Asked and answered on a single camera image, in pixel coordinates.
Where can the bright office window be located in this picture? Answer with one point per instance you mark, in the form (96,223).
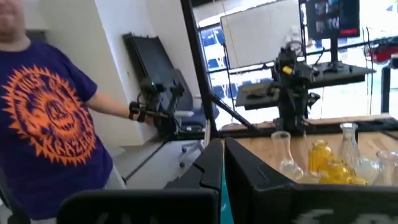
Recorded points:
(342,102)

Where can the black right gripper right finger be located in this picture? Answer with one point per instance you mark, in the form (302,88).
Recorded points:
(245,177)

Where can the wooden shelf with black frame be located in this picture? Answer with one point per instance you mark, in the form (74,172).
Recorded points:
(258,152)

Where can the person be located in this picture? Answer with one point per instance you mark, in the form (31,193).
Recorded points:
(46,124)

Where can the clear ribbed glass jar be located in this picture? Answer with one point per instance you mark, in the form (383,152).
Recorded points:
(367,168)
(388,168)

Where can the yellow grid-pattern glass vase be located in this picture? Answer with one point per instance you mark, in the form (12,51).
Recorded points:
(318,155)

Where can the dark grey desk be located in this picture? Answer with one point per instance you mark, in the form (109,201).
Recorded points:
(348,74)
(255,96)

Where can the black aluminium table frame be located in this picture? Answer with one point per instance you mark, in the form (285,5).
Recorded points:
(199,62)

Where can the red rounded object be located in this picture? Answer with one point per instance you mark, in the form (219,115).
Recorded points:
(384,53)

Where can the black leaning panel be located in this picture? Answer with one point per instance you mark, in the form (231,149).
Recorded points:
(146,62)

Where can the yellow hobnail glass vase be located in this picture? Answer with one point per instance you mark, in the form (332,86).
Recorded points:
(337,174)

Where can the clear diamond-cut tall vase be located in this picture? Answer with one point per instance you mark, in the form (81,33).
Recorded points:
(348,143)

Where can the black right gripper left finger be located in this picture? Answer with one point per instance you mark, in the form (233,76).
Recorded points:
(208,174)

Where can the white board panel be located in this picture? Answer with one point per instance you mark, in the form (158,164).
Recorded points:
(258,34)

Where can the black upright post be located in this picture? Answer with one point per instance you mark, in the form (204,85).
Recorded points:
(385,90)

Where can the clear plain glass vase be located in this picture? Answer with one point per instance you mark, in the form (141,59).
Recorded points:
(284,158)

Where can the red-screen tablet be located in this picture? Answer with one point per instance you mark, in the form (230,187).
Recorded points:
(332,15)

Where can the grey-blue office chair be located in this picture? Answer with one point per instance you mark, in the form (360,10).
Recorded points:
(189,105)

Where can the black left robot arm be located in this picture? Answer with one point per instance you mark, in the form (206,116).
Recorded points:
(290,109)

